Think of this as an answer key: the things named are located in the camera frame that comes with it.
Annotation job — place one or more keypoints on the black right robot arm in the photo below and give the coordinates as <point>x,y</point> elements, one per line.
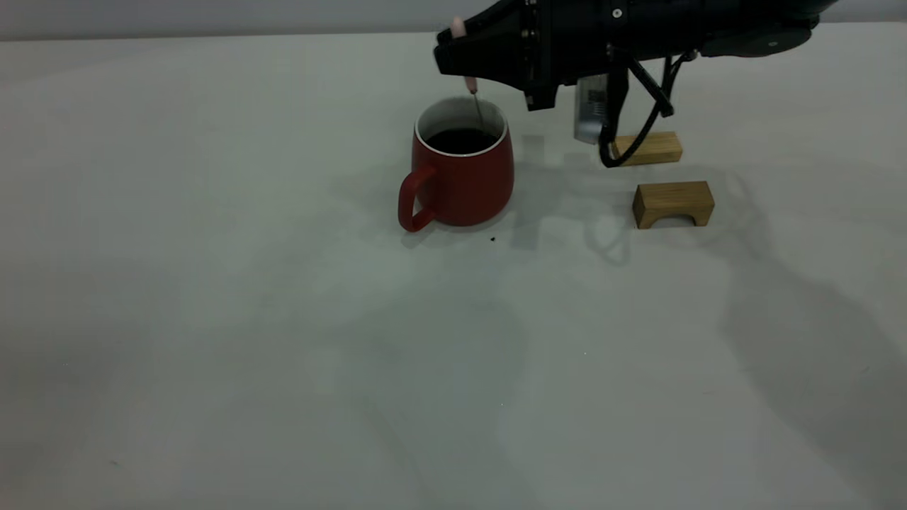
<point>758,21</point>

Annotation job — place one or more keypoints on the dark coffee liquid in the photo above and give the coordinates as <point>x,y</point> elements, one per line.
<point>460,140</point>

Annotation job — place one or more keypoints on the arched wooden block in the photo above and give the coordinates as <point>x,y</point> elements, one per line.
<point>673,198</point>

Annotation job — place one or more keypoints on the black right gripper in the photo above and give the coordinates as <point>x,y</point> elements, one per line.
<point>602,28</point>

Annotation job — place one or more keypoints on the flat rectangular wooden block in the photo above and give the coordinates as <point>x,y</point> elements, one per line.
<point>655,149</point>

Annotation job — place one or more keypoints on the red ceramic mug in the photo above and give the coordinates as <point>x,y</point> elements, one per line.
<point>460,191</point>

